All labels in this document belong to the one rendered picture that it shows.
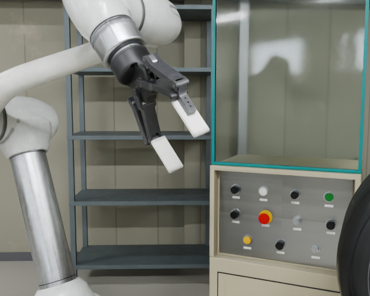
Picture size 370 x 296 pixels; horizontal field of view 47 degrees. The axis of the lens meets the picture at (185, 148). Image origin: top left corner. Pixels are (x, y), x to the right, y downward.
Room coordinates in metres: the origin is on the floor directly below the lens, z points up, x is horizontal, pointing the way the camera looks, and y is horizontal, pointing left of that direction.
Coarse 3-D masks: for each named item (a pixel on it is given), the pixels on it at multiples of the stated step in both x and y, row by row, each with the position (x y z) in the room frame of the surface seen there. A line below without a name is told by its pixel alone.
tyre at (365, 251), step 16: (368, 176) 1.02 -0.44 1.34; (368, 192) 0.87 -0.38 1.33; (352, 208) 0.90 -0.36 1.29; (368, 208) 0.85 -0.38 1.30; (352, 224) 0.87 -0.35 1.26; (368, 224) 0.84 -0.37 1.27; (352, 240) 0.86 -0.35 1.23; (368, 240) 0.83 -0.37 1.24; (352, 256) 0.85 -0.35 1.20; (368, 256) 0.83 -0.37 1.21; (352, 272) 0.85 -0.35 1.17; (368, 272) 0.83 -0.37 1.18; (352, 288) 0.85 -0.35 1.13; (368, 288) 0.83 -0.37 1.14
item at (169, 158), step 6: (162, 138) 0.79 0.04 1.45; (156, 144) 0.78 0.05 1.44; (162, 144) 0.79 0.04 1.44; (168, 144) 0.79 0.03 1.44; (156, 150) 0.78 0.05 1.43; (162, 150) 0.78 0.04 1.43; (168, 150) 0.78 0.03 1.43; (162, 156) 0.77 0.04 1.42; (168, 156) 0.78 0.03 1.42; (174, 156) 0.78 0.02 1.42; (168, 162) 0.77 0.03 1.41; (174, 162) 0.77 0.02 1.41; (180, 162) 0.78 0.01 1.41; (168, 168) 0.76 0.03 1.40; (174, 168) 0.77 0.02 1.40; (180, 168) 0.78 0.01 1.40
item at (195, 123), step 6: (174, 102) 0.68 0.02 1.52; (180, 108) 0.67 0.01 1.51; (180, 114) 0.67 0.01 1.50; (186, 114) 0.67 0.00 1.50; (192, 114) 0.67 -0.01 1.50; (198, 114) 0.68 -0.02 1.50; (186, 120) 0.66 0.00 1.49; (192, 120) 0.67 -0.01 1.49; (198, 120) 0.67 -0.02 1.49; (192, 126) 0.66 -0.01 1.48; (198, 126) 0.66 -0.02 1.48; (204, 126) 0.67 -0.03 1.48; (192, 132) 0.66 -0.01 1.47; (198, 132) 0.66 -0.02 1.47; (204, 132) 0.66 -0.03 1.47
